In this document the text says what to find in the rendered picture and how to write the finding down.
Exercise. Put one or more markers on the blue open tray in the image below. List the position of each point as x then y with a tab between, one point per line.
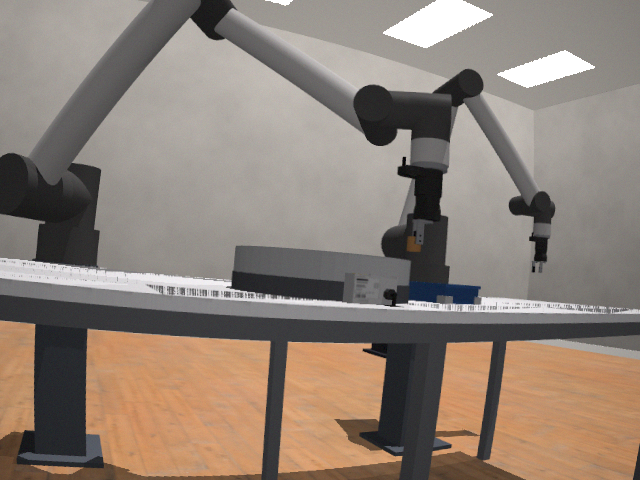
462	294

